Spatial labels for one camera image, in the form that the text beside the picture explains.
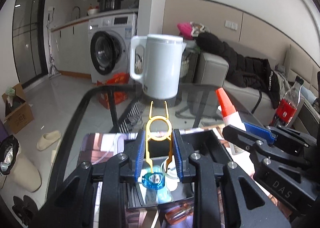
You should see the black jacket on sofa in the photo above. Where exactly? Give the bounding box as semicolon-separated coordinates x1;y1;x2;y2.
194;32;280;109

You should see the white mop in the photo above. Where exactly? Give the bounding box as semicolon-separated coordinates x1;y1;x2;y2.
47;14;61;80

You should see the brown handle screwdriver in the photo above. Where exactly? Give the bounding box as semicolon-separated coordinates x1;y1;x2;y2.
165;204;194;225

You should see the grey sofa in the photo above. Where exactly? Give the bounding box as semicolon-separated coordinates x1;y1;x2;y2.
196;51;319;137

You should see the beige slipper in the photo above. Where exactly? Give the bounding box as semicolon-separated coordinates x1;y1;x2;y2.
36;130;62;151

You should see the cola bottle red label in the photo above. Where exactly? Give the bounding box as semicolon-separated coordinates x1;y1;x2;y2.
270;76;304;127

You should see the anime print table mat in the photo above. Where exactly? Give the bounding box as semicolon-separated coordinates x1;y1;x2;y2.
78;133;276;227

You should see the white glue bottle orange cap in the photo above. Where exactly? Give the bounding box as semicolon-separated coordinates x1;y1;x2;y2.
215;87;247;156

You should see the cardboard box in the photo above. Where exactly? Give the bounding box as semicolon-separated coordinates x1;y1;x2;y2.
2;83;34;134

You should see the white bowl on counter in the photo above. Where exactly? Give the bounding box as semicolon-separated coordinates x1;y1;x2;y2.
87;8;99;16

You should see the black pressure cooker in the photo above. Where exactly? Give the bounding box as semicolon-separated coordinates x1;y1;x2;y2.
98;0;123;13

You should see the white washing machine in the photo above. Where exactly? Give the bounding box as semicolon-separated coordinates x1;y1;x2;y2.
88;13;137;84

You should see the red orange bag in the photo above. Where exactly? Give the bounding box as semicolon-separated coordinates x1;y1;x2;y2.
96;72;130;110

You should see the white electric kettle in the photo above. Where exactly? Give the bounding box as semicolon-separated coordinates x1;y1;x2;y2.
129;34;186;100

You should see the white round device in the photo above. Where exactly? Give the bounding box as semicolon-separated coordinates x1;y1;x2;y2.
161;160;180;192

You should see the pink plush item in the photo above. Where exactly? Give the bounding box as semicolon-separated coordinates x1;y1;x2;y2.
177;22;193;40

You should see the black storage box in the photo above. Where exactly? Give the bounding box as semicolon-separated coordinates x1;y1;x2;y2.
120;129;230;211

